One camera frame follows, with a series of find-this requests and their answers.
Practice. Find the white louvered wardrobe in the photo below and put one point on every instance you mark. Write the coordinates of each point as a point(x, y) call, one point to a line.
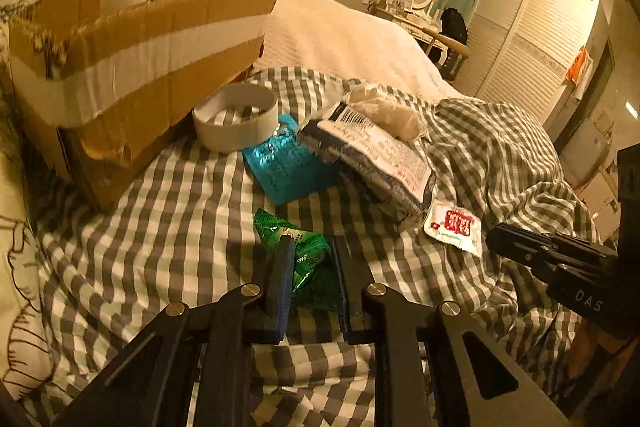
point(530, 42)

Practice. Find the orange hanging cloth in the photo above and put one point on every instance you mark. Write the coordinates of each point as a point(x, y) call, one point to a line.
point(580, 67)

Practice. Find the brown cardboard box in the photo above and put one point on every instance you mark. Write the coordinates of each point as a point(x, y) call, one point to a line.
point(150, 57)

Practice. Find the white bedspread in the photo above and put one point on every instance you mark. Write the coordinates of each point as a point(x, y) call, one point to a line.
point(340, 37)

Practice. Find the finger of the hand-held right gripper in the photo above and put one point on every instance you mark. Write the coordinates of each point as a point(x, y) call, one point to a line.
point(565, 246)
point(525, 257)

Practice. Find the grey checkered blanket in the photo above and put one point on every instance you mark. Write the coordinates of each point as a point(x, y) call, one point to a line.
point(175, 217)

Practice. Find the green snack packet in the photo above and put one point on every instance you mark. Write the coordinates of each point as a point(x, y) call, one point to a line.
point(310, 267)

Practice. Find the floral patterned duvet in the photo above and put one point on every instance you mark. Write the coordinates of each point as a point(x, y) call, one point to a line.
point(20, 257)

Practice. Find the white plastic bag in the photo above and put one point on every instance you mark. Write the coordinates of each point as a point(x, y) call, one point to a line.
point(390, 107)

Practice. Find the white dressing table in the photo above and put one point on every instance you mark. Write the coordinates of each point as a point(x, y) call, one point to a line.
point(415, 24)

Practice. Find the white tape roll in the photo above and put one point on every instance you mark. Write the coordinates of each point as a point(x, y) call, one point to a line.
point(235, 134)

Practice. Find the person's right forearm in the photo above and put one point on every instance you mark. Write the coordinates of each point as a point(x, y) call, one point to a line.
point(590, 357)

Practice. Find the black packet with white label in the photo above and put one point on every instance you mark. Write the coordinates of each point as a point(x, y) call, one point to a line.
point(370, 157)

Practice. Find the red and white sachet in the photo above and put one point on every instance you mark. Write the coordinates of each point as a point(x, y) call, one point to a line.
point(452, 224)

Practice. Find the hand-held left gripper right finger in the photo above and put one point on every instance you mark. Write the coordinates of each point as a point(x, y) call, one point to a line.
point(343, 294)

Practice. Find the white low cabinet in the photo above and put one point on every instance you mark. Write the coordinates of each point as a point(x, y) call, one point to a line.
point(595, 147)

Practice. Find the blue foil packet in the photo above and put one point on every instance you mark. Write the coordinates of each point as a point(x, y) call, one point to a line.
point(285, 177)

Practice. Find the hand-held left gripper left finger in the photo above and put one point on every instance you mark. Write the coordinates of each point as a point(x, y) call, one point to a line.
point(280, 287)

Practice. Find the black backpack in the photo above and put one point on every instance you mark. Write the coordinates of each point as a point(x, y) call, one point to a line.
point(454, 27)

